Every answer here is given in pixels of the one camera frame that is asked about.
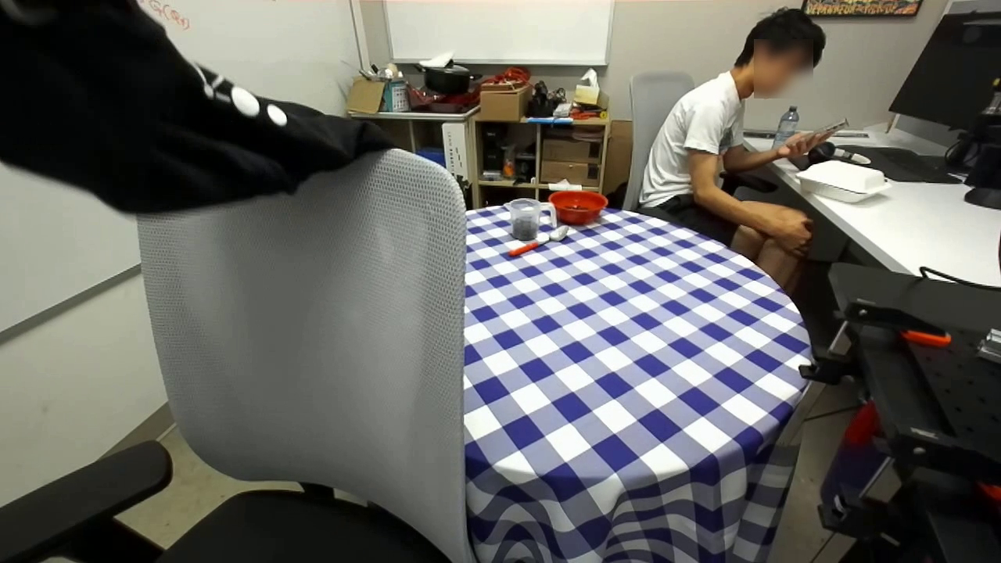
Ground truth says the seated person in white shirt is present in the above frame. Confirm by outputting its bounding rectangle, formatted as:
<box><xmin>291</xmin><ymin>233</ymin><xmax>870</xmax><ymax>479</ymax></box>
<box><xmin>636</xmin><ymin>6</ymin><xmax>853</xmax><ymax>298</ymax></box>

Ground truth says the orange black clamp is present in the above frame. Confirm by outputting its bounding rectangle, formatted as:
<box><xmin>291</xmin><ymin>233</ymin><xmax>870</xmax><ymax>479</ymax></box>
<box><xmin>902</xmin><ymin>325</ymin><xmax>956</xmax><ymax>349</ymax></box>

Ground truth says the white desk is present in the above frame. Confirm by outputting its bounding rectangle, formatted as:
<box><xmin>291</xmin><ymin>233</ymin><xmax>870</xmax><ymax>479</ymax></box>
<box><xmin>745</xmin><ymin>128</ymin><xmax>1001</xmax><ymax>292</ymax></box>

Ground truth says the grey mesh office chair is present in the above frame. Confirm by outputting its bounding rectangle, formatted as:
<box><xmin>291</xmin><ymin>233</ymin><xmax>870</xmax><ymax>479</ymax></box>
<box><xmin>0</xmin><ymin>148</ymin><xmax>479</xmax><ymax>563</ymax></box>

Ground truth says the framed picture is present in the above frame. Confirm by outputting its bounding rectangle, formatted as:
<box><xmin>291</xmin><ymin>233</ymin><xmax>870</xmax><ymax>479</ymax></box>
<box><xmin>800</xmin><ymin>0</ymin><xmax>925</xmax><ymax>22</ymax></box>

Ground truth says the wooden shelf unit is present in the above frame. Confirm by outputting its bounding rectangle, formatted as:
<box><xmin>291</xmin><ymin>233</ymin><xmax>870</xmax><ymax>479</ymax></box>
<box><xmin>400</xmin><ymin>105</ymin><xmax>618</xmax><ymax>213</ymax></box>

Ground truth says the black computer monitor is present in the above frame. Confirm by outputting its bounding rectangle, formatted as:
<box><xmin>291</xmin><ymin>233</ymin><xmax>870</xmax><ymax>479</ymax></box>
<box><xmin>885</xmin><ymin>9</ymin><xmax>1001</xmax><ymax>213</ymax></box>

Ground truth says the red clamp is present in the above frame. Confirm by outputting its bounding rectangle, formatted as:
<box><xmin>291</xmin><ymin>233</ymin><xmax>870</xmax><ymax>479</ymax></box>
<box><xmin>840</xmin><ymin>403</ymin><xmax>885</xmax><ymax>452</ymax></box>

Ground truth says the tissue box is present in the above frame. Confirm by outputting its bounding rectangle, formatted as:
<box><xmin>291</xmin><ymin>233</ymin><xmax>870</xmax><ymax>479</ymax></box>
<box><xmin>571</xmin><ymin>69</ymin><xmax>608</xmax><ymax>111</ymax></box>

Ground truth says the red bowl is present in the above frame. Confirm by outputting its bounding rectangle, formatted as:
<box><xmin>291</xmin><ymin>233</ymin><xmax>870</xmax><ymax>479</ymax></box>
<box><xmin>548</xmin><ymin>187</ymin><xmax>615</xmax><ymax>227</ymax></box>

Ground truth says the black pot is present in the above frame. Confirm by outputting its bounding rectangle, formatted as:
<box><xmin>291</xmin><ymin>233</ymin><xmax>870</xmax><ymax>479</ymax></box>
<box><xmin>421</xmin><ymin>58</ymin><xmax>476</xmax><ymax>99</ymax></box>

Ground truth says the white wall board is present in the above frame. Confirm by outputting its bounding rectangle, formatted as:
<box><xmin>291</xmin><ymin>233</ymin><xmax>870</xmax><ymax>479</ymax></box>
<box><xmin>383</xmin><ymin>0</ymin><xmax>618</xmax><ymax>69</ymax></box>

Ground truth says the black robot table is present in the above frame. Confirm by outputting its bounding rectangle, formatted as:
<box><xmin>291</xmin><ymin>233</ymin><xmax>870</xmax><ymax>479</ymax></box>
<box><xmin>816</xmin><ymin>258</ymin><xmax>1001</xmax><ymax>563</ymax></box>

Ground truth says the black bag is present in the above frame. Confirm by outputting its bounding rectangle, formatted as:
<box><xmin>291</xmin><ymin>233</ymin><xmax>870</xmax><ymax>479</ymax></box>
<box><xmin>527</xmin><ymin>79</ymin><xmax>572</xmax><ymax>120</ymax></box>

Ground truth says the blue white checkered tablecloth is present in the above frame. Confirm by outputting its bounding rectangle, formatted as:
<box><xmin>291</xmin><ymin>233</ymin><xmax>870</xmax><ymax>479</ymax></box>
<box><xmin>457</xmin><ymin>201</ymin><xmax>821</xmax><ymax>563</ymax></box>

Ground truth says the black desk cable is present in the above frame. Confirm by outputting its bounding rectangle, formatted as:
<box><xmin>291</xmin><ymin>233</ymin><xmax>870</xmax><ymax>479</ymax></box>
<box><xmin>917</xmin><ymin>263</ymin><xmax>1001</xmax><ymax>292</ymax></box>

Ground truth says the grey chair backrest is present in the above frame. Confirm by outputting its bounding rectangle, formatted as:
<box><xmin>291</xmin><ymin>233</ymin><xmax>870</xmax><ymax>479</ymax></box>
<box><xmin>622</xmin><ymin>72</ymin><xmax>702</xmax><ymax>213</ymax></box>

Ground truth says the cardboard box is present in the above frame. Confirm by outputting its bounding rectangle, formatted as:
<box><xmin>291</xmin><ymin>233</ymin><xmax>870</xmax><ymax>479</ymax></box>
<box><xmin>343</xmin><ymin>75</ymin><xmax>389</xmax><ymax>120</ymax></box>
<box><xmin>479</xmin><ymin>81</ymin><xmax>533</xmax><ymax>125</ymax></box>

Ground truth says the clear water bottle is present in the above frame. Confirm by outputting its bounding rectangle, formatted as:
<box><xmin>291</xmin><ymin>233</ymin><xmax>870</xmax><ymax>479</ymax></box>
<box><xmin>772</xmin><ymin>104</ymin><xmax>803</xmax><ymax>145</ymax></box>

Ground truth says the white foam container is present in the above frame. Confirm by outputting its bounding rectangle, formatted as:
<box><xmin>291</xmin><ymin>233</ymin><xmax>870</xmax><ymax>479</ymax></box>
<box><xmin>794</xmin><ymin>155</ymin><xmax>891</xmax><ymax>205</ymax></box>

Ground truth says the smartphone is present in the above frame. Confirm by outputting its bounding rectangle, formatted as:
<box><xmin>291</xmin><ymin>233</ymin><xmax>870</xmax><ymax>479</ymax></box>
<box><xmin>812</xmin><ymin>117</ymin><xmax>853</xmax><ymax>145</ymax></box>

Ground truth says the black keyboard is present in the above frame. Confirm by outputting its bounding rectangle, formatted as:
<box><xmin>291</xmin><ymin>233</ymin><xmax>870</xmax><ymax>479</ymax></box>
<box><xmin>832</xmin><ymin>145</ymin><xmax>959</xmax><ymax>187</ymax></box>

